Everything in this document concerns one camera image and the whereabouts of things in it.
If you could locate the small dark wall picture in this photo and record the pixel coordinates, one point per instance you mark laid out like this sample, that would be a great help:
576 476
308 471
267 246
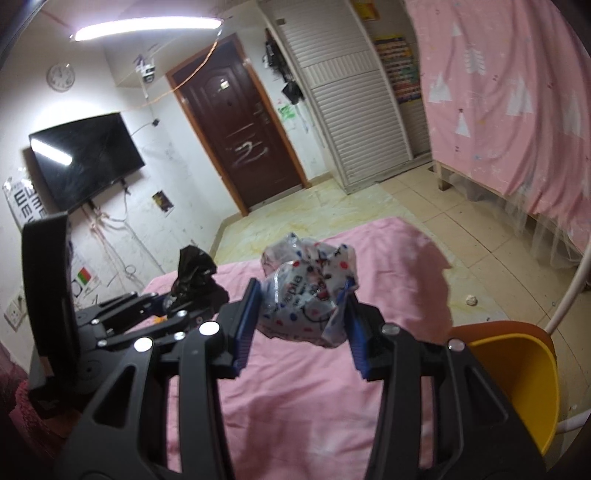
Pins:
163 202

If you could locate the white sheer bed netting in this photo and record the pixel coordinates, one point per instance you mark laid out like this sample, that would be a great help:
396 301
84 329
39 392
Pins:
545 226

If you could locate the pink printed bed curtain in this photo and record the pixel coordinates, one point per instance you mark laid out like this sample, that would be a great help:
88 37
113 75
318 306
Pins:
508 115

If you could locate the white wall clock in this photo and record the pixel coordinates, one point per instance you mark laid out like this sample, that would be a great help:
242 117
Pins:
61 77

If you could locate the white paper ball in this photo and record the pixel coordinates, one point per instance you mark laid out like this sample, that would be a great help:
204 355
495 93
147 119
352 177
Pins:
471 301

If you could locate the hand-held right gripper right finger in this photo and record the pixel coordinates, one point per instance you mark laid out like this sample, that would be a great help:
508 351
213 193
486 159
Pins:
359 344

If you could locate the wooden bed frame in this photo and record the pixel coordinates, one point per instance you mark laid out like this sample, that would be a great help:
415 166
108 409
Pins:
445 177

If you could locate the white wall socket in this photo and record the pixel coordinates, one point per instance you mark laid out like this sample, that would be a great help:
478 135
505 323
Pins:
14 311

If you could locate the tube ceiling light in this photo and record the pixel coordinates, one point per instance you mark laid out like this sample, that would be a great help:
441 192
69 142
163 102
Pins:
147 27

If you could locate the white shutter wardrobe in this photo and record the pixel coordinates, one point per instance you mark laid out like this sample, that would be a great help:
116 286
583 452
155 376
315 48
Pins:
351 115

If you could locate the black plastic bag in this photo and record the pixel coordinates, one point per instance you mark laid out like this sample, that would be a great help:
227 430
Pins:
198 277

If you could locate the polka-dot plastic wrapper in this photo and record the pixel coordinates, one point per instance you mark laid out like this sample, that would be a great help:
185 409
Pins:
300 295

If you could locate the red green wall sticker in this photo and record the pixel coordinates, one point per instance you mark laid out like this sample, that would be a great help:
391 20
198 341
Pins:
85 277

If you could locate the colourful wall chart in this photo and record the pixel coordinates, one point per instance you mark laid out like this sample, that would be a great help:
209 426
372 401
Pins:
397 69

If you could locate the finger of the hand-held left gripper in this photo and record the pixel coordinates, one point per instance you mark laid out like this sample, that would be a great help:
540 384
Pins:
161 328
129 307

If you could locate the yellow red wardrobe poster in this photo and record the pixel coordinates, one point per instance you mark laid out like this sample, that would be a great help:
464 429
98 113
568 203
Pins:
365 9

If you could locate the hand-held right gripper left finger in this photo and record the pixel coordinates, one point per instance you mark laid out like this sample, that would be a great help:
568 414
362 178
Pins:
244 332

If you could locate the white security camera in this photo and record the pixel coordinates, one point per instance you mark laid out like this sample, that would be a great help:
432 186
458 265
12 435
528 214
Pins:
147 70

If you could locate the black hanging accessories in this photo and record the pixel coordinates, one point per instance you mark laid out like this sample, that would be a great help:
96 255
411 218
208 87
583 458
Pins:
274 53

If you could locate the black hanging pouch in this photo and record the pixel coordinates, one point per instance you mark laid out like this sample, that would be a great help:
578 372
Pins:
292 92

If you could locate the eye chart poster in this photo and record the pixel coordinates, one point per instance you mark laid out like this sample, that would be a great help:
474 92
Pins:
23 201

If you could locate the white chair with orange seat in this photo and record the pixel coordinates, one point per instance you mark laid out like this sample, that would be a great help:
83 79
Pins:
498 328

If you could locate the pink blanket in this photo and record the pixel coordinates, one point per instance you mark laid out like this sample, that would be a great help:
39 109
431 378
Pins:
300 406

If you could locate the black wall television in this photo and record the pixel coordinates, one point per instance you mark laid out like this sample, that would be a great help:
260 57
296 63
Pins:
87 157

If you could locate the yellow plastic bin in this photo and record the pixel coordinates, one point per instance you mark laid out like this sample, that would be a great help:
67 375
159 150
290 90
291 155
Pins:
517 378

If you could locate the dark red door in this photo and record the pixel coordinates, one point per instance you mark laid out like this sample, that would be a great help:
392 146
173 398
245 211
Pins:
231 129

